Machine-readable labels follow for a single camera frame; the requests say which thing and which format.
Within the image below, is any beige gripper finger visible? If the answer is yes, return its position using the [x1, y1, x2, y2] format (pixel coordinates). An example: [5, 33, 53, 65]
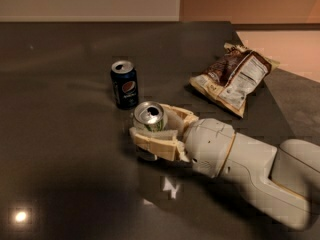
[162, 104, 199, 134]
[129, 127, 190, 162]

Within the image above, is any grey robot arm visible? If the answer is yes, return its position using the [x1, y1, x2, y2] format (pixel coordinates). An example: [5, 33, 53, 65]
[129, 101, 320, 230]

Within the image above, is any brown white chip bag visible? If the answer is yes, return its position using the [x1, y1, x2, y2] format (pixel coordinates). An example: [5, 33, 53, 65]
[189, 43, 279, 117]

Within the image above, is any white green 7up can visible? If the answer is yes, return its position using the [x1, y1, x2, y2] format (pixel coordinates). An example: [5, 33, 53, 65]
[133, 101, 167, 132]

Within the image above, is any dark blue Pepsi can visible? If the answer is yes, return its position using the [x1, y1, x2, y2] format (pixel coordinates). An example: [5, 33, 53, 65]
[110, 60, 139, 109]

